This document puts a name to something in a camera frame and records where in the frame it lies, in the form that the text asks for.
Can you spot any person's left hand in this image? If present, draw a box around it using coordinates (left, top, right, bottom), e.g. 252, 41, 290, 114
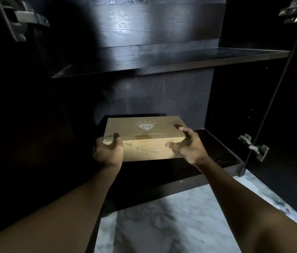
92, 133, 125, 169

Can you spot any person's right hand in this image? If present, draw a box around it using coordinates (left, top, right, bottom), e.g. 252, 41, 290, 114
165, 125, 210, 166

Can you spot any tan cardboard shoe box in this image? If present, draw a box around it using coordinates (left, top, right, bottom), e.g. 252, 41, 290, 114
102, 116, 189, 162

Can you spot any dark wooden cabinet door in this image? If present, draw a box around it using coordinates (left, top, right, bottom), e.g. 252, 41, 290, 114
243, 0, 297, 229
0, 0, 107, 253

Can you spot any dark wooden cabinet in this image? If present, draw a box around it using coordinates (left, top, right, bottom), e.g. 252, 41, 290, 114
6, 0, 297, 214

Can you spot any person's right forearm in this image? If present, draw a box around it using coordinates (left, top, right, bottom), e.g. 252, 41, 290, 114
197, 155, 297, 253

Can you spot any person's left forearm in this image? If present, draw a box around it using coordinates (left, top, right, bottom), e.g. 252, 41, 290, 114
0, 163, 122, 253

